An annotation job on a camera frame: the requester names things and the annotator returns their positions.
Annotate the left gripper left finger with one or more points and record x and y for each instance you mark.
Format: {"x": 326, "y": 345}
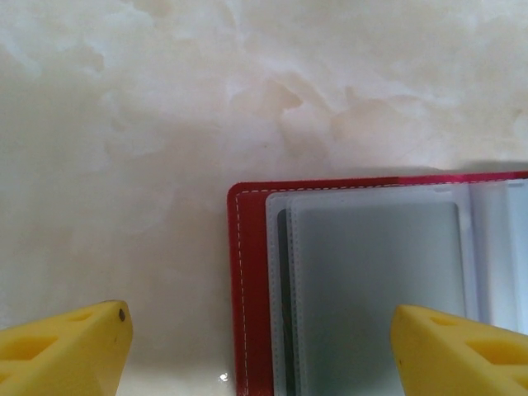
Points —
{"x": 62, "y": 354}

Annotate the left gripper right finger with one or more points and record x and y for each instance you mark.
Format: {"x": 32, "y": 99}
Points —
{"x": 462, "y": 359}

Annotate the red card holder wallet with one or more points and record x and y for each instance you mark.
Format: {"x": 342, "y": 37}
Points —
{"x": 251, "y": 268}

